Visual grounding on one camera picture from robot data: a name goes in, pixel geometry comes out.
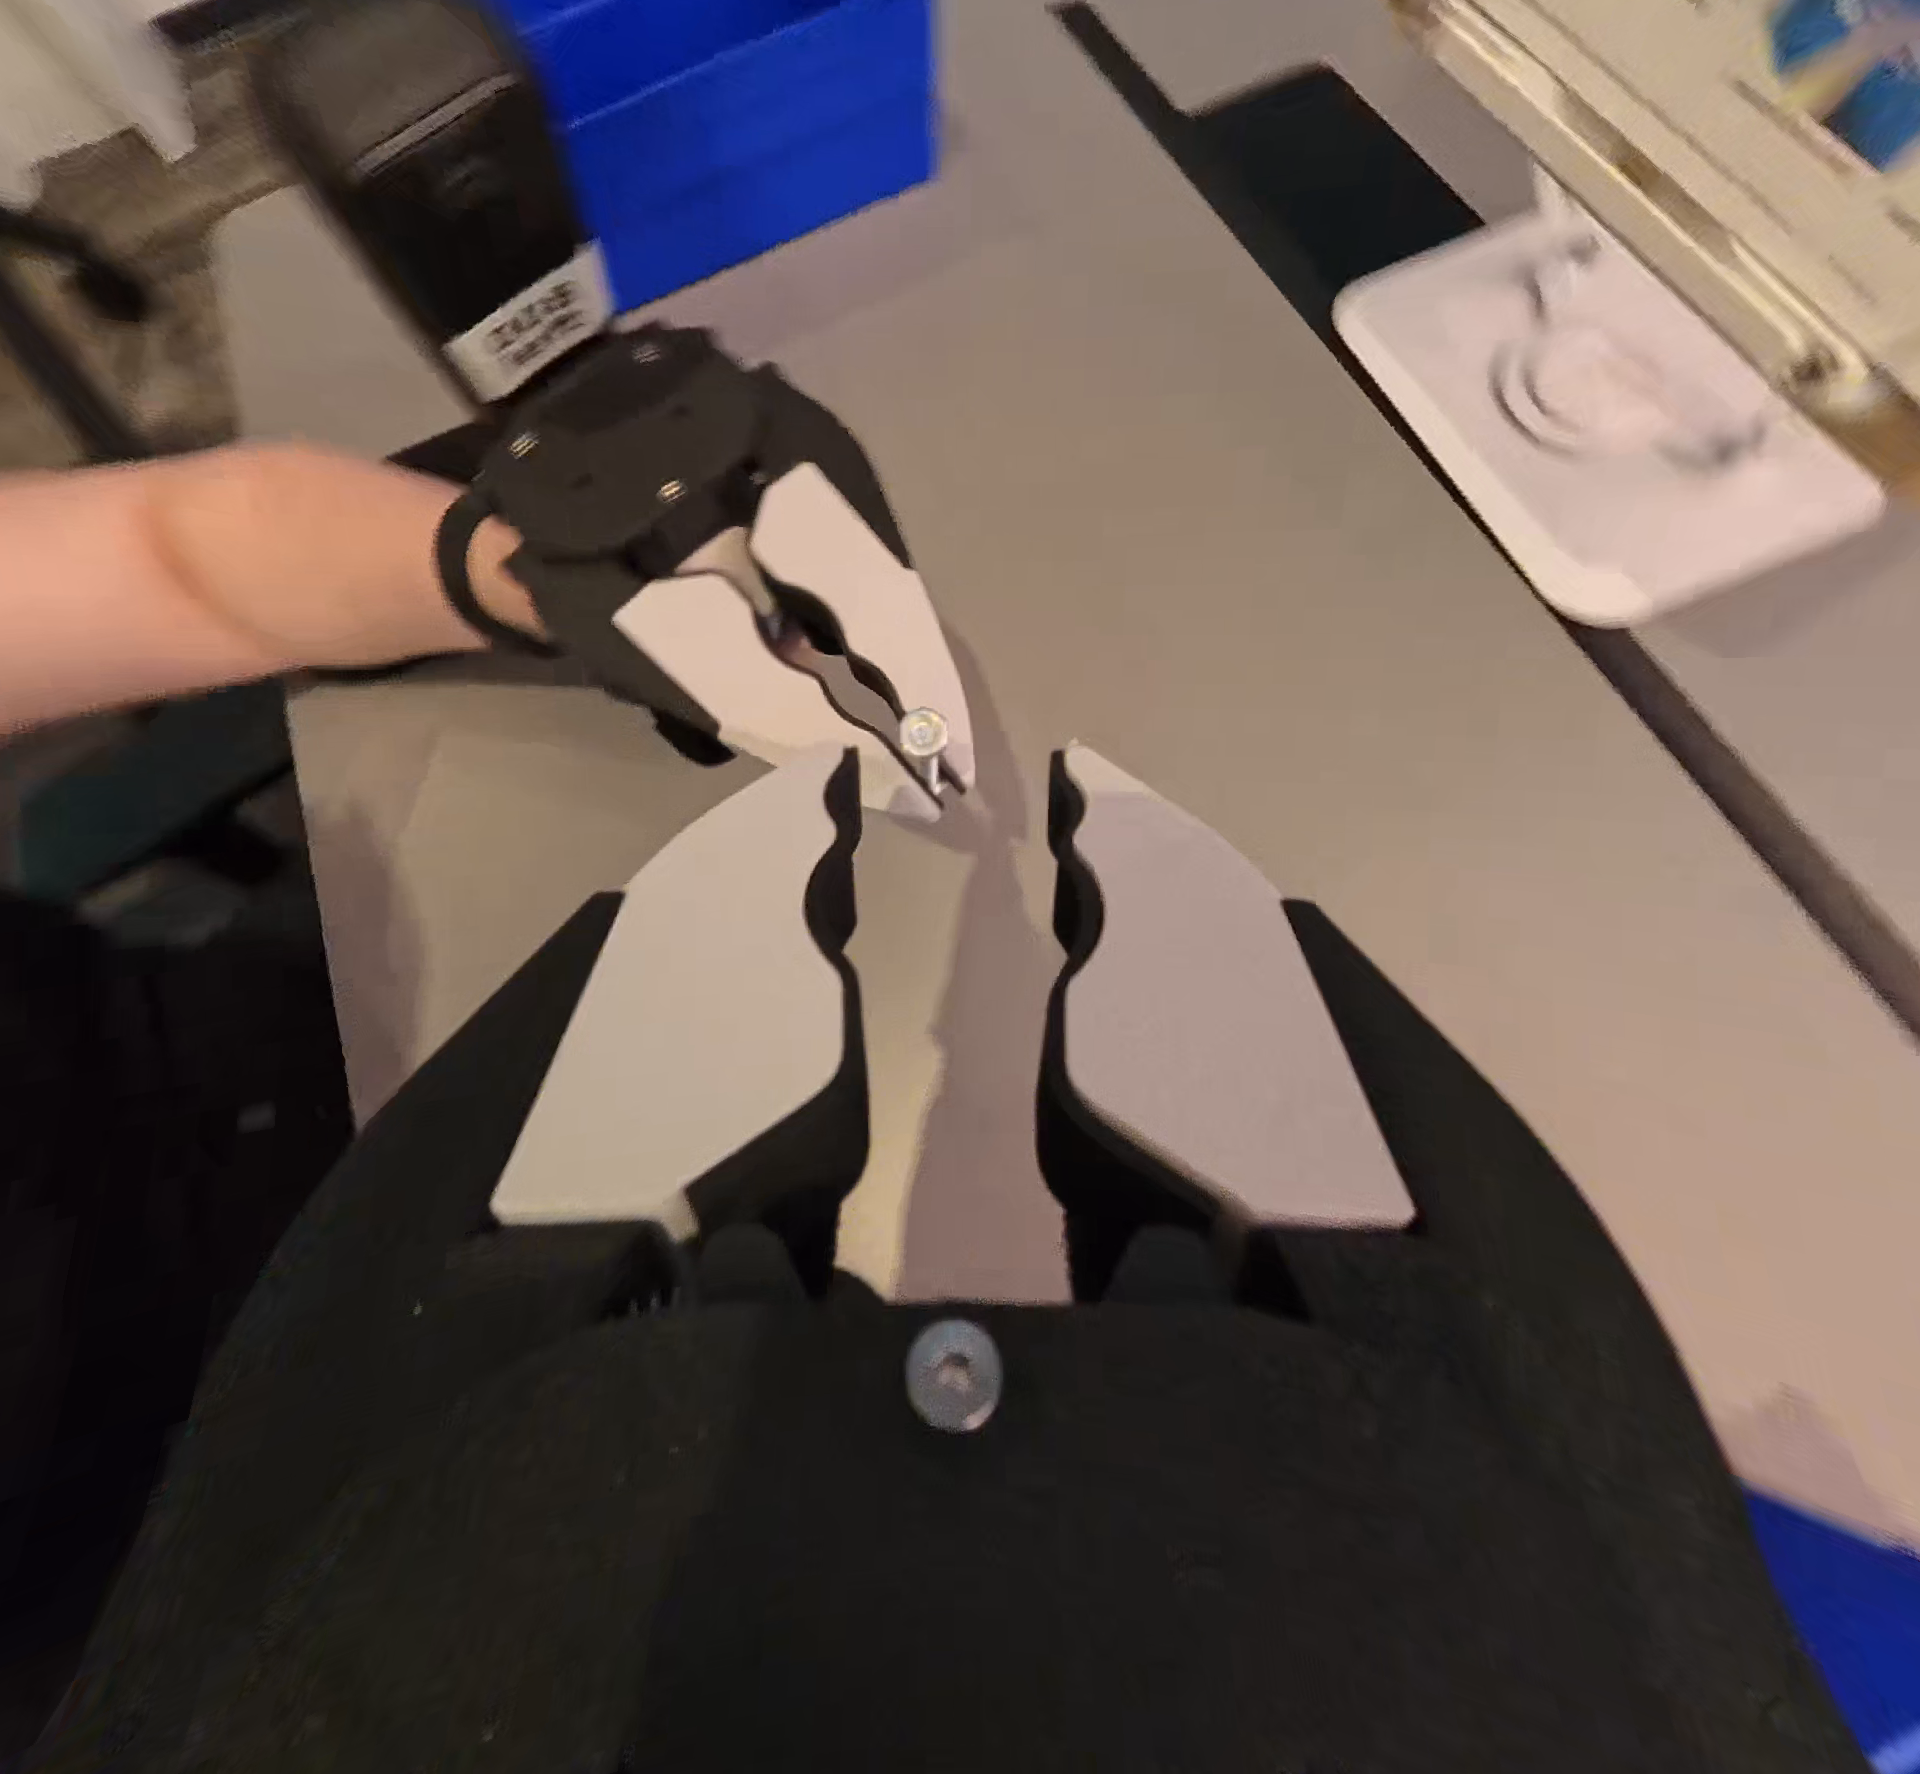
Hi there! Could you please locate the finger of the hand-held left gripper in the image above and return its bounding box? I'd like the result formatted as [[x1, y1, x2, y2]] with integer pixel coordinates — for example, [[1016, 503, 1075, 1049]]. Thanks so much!
[[746, 458, 979, 800], [611, 569, 946, 819]]

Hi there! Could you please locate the person's black clothing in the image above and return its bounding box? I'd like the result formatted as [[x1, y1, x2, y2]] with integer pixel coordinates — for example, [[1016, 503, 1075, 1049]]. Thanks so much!
[[0, 889, 354, 1700]]

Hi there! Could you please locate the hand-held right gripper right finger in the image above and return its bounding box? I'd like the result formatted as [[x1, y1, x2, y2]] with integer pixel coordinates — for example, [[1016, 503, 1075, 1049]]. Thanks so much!
[[1044, 739, 1420, 1243]]

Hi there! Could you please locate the person's left hand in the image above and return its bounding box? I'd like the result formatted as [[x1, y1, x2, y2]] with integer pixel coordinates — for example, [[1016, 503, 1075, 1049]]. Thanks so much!
[[157, 441, 520, 696]]

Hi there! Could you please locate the person's left forearm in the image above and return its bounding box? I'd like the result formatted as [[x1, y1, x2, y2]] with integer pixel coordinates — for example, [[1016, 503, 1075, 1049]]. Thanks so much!
[[0, 454, 174, 743]]

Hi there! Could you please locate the white board stand base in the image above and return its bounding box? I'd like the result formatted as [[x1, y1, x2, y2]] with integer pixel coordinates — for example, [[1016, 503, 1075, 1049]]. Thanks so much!
[[1331, 214, 1890, 627]]

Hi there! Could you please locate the grey desk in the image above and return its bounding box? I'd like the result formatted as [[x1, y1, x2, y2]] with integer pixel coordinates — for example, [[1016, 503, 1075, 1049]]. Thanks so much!
[[211, 0, 1920, 1551]]

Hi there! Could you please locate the blue plastic bin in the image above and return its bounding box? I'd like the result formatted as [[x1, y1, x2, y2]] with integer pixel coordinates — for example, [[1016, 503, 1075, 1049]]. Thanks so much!
[[338, 0, 946, 313], [1740, 1489, 1920, 1774]]

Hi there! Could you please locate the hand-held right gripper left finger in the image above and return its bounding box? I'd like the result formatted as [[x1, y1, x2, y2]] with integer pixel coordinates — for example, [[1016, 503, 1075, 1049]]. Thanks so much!
[[494, 746, 875, 1243]]

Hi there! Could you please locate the printed instruction board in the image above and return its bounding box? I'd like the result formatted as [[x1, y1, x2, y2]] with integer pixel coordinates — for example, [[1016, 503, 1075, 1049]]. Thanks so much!
[[1372, 0, 1920, 501]]

